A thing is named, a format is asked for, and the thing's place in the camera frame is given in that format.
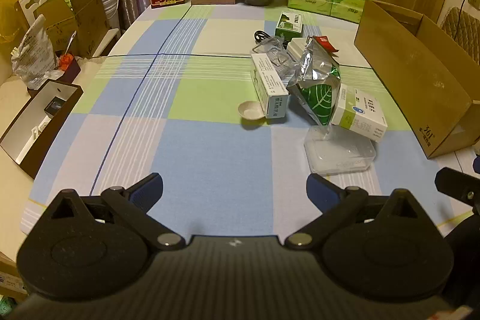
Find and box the open brown box silver inside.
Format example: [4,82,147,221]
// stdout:
[0,79,84,178]

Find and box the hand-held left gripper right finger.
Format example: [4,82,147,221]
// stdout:
[284,173,433,252]

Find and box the red candy wrapper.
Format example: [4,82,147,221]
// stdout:
[313,36,340,54]

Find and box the grey ribbed bucket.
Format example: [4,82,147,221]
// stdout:
[97,0,126,32]

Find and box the white green medicine box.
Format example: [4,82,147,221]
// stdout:
[331,84,388,143]

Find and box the low brown carton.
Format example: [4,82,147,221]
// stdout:
[35,0,79,54]

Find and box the yellow plastic bag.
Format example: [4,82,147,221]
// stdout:
[0,0,31,43]

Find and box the long white medicine box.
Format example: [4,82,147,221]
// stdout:
[250,53,290,119]

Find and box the small white dish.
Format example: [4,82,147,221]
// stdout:
[238,100,270,126]

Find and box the quilted beige chair cover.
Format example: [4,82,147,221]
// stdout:
[440,7,480,44]

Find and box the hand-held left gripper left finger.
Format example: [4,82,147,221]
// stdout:
[45,172,186,252]

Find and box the dark maroon box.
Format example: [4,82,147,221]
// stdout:
[58,59,82,84]

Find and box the white charger dock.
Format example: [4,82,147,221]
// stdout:
[287,37,314,61]

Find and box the desktop with checked tablecloth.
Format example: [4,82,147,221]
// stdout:
[20,2,480,235]

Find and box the tall brown carton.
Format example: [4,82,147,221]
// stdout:
[69,0,109,57]

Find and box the clear plastic tray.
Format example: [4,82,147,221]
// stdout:
[304,125,377,176]

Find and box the small green box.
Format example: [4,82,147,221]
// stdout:
[275,10,304,39]

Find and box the silver foil bag green leaf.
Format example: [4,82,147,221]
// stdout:
[287,36,342,127]

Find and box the brown cardboard box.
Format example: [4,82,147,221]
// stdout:
[354,0,480,159]

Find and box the white plastic bag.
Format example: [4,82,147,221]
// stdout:
[11,14,62,90]

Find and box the clear plastic bag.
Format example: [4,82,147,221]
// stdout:
[252,36,294,78]

